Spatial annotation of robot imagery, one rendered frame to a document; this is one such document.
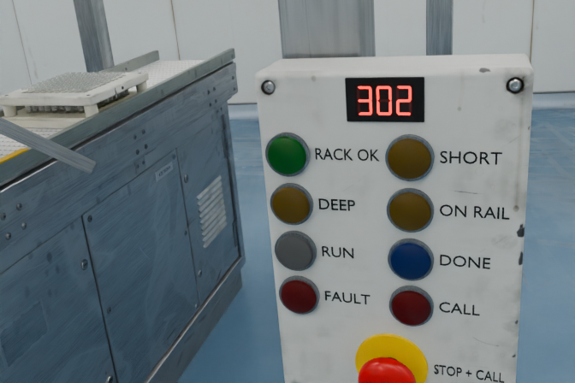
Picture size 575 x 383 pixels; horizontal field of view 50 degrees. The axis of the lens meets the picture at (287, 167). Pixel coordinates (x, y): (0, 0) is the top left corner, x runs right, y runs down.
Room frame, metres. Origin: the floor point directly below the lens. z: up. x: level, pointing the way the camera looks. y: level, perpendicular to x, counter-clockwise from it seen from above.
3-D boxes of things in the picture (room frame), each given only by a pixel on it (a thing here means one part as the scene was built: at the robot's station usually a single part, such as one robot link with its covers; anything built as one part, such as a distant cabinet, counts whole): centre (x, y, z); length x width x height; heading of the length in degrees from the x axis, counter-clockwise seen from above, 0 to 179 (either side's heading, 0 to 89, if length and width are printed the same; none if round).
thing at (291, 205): (0.39, 0.00, 1.01); 0.03 x 0.01 x 0.03; 71
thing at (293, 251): (0.39, 0.00, 0.97); 0.03 x 0.01 x 0.03; 71
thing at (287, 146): (0.39, 0.00, 1.04); 0.03 x 0.01 x 0.03; 71
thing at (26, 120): (1.43, 0.47, 0.84); 0.24 x 0.24 x 0.02; 71
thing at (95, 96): (1.43, 0.47, 0.89); 0.25 x 0.24 x 0.02; 71
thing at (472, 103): (0.40, -0.07, 0.97); 0.17 x 0.06 x 0.26; 71
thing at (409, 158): (0.36, -0.08, 1.04); 0.03 x 0.01 x 0.03; 71
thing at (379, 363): (0.36, -0.06, 0.88); 0.04 x 0.04 x 0.04; 71
